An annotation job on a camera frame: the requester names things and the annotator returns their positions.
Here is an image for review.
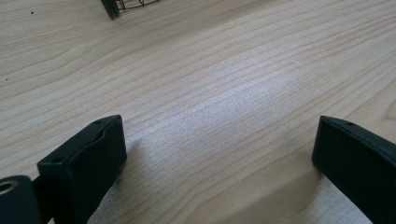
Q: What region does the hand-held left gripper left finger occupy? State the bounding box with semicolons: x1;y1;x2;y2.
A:
36;114;128;224

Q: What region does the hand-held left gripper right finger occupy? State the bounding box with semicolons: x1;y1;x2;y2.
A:
311;115;396;224

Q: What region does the black wire basket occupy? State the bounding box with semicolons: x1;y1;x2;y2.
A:
100;0;162;21

